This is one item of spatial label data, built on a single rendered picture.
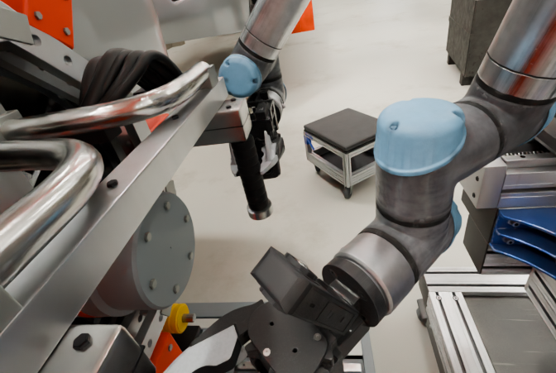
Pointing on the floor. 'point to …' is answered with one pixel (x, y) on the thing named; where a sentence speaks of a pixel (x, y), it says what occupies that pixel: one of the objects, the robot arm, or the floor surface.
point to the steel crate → (476, 24)
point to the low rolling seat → (342, 146)
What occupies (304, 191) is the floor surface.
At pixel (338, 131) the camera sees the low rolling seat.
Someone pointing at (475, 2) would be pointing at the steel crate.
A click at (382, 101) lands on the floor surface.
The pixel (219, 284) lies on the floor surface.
